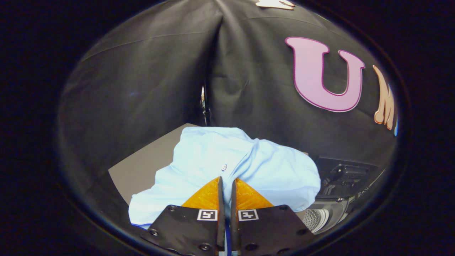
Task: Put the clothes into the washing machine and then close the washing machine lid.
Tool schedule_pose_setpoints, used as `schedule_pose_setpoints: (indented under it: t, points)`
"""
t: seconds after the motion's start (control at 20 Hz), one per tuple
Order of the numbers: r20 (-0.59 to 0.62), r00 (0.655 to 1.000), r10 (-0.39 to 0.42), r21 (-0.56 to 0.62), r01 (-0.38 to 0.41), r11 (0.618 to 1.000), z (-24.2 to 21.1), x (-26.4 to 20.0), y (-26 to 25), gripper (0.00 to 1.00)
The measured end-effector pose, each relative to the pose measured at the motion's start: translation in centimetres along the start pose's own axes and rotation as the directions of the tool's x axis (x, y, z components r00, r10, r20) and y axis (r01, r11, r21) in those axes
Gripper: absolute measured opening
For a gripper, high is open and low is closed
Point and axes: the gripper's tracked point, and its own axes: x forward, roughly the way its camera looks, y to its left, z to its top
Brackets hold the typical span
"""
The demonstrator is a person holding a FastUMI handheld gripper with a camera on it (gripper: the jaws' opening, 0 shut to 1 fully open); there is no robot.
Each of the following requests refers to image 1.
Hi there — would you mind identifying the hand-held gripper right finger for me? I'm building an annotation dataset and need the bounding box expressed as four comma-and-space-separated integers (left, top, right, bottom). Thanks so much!
230, 178, 317, 256

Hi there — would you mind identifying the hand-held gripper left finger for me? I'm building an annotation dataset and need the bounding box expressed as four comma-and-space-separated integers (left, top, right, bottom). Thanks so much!
140, 176, 226, 256

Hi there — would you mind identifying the grey washing machine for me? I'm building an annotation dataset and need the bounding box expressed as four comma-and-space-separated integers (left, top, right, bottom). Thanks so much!
295, 190, 377, 235

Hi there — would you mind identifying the light blue shirt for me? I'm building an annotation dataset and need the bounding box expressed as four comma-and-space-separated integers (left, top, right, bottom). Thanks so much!
128, 126, 321, 256

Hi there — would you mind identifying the dark washing machine lid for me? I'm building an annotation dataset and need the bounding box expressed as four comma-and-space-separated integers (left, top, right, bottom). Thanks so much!
315, 156, 386, 198

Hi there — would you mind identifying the dark cabinet with beige door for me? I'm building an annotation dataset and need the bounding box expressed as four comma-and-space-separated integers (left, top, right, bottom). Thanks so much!
108, 123, 310, 205

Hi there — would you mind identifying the metal backdrop support pole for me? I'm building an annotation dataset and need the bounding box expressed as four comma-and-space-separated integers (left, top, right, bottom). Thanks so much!
200, 85, 210, 127

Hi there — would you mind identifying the black backdrop cloth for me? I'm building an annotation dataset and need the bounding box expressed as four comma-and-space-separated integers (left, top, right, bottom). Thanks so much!
59, 0, 398, 199

